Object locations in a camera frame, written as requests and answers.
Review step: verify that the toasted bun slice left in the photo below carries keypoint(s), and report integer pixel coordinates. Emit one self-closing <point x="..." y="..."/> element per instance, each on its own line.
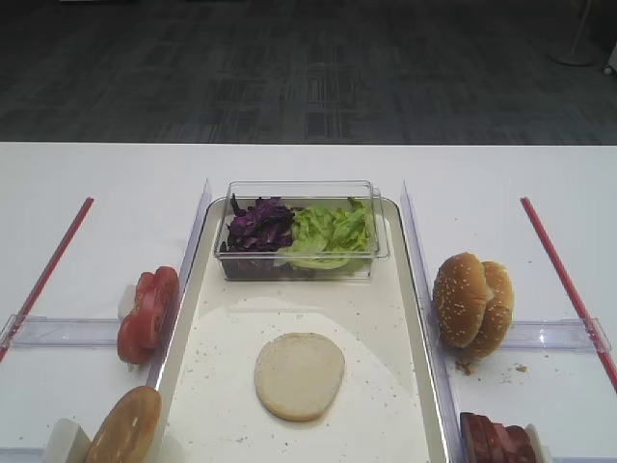
<point x="127" y="431"/>

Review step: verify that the bottom bun slice on tray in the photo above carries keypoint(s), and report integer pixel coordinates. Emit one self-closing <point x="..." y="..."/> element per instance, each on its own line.
<point x="298" y="375"/>

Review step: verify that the sesame bun front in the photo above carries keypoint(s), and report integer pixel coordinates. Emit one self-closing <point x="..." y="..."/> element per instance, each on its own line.
<point x="460" y="297"/>

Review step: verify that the clear divider right of tray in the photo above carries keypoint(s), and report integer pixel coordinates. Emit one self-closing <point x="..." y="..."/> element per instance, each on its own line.
<point x="452" y="443"/>

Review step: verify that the red tomato slices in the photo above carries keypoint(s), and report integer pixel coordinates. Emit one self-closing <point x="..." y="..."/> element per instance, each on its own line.
<point x="141" y="330"/>

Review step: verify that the sesame bun rear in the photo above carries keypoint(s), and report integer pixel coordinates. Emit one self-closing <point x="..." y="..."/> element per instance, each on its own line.
<point x="498" y="314"/>

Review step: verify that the right red strip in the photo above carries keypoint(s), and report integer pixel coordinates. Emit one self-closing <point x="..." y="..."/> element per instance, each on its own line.
<point x="564" y="275"/>

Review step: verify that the white holder behind bun slice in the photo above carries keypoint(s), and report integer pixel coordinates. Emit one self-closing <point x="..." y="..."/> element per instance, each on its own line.
<point x="68" y="443"/>

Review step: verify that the clear cross rail upper left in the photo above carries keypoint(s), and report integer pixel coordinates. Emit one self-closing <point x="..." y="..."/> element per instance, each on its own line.
<point x="40" y="331"/>

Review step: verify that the clear cross rail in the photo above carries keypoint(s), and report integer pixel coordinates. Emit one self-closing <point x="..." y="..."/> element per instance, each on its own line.
<point x="578" y="335"/>
<point x="40" y="331"/>

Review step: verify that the sesame bun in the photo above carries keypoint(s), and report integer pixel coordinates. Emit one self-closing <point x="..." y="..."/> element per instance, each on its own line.
<point x="498" y="314"/>
<point x="460" y="297"/>

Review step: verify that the left red strip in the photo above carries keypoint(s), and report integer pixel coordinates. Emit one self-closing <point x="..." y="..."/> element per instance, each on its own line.
<point x="34" y="294"/>

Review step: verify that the white holder behind meat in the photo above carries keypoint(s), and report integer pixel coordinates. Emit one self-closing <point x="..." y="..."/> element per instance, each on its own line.
<point x="542" y="453"/>

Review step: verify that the metal serving tray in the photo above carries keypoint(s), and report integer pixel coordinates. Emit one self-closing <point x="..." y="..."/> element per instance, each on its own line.
<point x="384" y="411"/>

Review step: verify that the sliced meat patties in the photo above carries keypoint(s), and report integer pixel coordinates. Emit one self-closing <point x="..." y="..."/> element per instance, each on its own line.
<point x="487" y="441"/>

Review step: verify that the green lettuce leaves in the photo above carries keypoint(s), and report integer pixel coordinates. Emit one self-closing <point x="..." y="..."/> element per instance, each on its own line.
<point x="331" y="238"/>

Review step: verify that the red strip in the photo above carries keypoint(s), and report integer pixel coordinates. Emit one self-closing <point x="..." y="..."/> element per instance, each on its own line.
<point x="34" y="294"/>
<point x="564" y="275"/>

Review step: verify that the clear divider left of tray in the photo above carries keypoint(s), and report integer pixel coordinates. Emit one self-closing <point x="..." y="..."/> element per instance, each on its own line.
<point x="162" y="354"/>

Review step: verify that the purple cabbage leaves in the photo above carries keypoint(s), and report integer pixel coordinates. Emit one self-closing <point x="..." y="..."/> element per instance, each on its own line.
<point x="260" y="228"/>

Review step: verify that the clear plastic salad container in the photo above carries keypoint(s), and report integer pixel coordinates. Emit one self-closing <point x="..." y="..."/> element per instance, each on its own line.
<point x="301" y="194"/>

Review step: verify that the clear divider of tray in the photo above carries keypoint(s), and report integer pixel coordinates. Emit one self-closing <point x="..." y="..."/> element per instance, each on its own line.
<point x="452" y="443"/>
<point x="162" y="354"/>

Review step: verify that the clear cross rail upper right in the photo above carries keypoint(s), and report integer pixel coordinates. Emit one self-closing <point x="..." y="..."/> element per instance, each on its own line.
<point x="578" y="335"/>

